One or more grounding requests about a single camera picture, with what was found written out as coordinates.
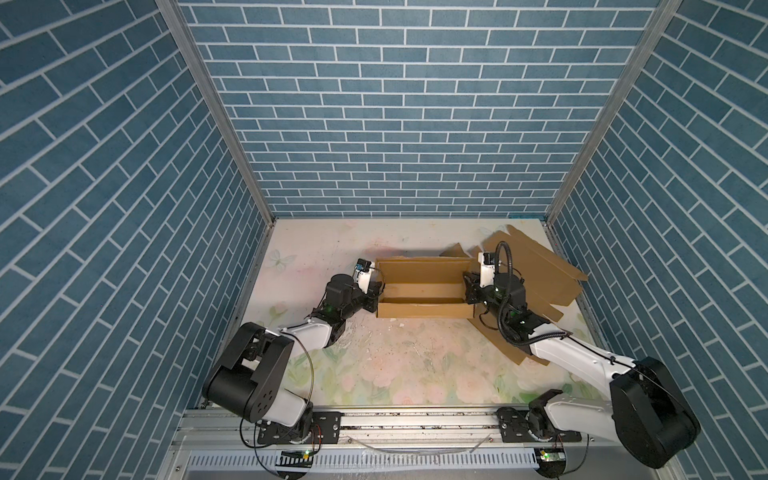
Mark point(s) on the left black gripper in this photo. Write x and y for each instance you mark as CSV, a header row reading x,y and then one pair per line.
x,y
371,296

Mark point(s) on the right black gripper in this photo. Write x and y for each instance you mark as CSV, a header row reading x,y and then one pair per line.
x,y
473,289

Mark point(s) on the brown cardboard box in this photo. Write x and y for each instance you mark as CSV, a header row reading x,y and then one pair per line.
x,y
549,280
424,288

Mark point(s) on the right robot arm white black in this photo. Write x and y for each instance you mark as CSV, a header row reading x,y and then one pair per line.
x,y
642,407

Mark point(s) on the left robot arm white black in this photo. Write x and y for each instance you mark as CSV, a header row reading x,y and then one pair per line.
x,y
247,377

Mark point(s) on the left green circuit board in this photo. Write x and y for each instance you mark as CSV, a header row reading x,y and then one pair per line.
x,y
294,459

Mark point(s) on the green circuit board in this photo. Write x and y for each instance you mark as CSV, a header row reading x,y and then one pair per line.
x,y
550,456
294,459

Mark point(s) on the right green circuit board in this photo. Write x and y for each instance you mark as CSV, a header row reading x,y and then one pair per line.
x,y
550,456

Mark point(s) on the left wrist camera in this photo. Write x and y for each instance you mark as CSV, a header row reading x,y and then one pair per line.
x,y
362,274

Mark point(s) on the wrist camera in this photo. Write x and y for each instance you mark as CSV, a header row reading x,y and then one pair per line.
x,y
362,274
488,267

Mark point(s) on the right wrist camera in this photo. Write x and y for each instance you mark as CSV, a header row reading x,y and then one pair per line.
x,y
488,267

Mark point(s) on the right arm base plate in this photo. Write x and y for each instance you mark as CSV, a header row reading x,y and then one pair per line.
x,y
520,425

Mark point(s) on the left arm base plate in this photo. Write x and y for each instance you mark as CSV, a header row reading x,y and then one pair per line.
x,y
326,424

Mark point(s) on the aluminium front rail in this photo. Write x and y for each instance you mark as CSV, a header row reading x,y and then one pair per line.
x,y
382,427

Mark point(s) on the white slotted cable duct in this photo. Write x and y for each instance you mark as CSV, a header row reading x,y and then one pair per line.
x,y
366,461

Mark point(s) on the right aluminium corner post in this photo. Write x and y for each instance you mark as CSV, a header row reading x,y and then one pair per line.
x,y
657,24

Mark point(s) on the aluminium corner post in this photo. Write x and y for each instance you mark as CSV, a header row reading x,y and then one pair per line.
x,y
657,24
182,35

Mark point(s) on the left aluminium corner post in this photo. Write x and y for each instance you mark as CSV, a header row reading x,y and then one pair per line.
x,y
182,35

